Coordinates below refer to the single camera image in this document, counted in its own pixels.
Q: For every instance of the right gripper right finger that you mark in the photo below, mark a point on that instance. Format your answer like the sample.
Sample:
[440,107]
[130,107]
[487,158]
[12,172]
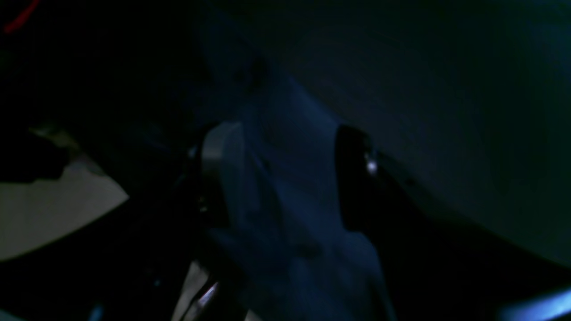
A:
[438,265]

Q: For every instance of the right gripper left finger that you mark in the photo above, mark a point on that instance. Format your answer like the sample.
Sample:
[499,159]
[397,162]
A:
[151,258]

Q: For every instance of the red black clamp right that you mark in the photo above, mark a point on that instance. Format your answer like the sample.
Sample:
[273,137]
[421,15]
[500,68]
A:
[16,13]

